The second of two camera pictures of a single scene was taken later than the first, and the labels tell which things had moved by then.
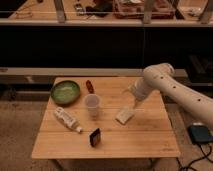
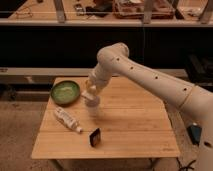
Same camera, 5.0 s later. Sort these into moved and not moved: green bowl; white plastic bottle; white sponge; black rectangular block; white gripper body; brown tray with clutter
Moved: white sponge; white gripper body
Not moved: white plastic bottle; black rectangular block; green bowl; brown tray with clutter
